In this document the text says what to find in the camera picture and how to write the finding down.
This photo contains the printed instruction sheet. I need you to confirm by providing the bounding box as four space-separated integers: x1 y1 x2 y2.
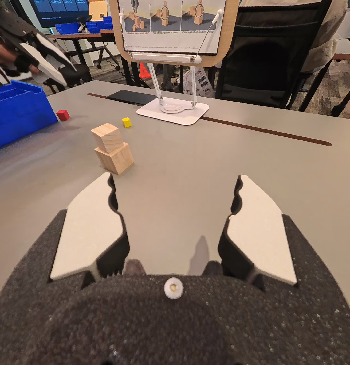
117 0 227 55

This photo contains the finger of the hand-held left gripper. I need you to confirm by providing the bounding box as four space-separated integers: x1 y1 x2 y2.
34 32 77 72
19 42 68 86

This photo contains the light wooden board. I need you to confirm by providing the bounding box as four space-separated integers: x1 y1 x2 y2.
89 0 108 22

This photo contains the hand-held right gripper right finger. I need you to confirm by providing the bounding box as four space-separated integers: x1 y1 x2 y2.
218 174 298 286

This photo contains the person's left hand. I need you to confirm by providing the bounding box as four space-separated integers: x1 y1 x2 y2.
0 37 40 75

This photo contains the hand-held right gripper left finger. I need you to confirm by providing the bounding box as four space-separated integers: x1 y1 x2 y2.
50 172 130 280

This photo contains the black white device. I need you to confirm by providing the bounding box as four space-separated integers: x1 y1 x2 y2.
76 16 92 32

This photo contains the white stand with wooden board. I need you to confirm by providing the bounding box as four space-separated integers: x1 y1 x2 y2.
109 0 240 125

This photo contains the large natural wooden cube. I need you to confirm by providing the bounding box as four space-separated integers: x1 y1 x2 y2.
94 143 134 175

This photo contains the background table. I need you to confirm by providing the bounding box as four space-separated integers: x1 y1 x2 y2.
48 29 115 70

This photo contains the black flat tablet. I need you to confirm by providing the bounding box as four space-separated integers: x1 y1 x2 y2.
107 90 158 106

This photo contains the printed leaflet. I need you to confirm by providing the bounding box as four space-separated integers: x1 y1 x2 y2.
181 69 215 98

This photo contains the blue plastic bin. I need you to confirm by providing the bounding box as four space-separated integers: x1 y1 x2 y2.
0 80 58 152

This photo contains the beige jacket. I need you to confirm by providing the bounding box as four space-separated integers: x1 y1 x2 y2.
239 0 348 73

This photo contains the small natural wooden cube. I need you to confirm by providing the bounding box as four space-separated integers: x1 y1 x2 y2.
91 123 124 154

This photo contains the dark wall monitor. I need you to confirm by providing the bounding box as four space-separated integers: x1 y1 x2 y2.
29 0 90 28

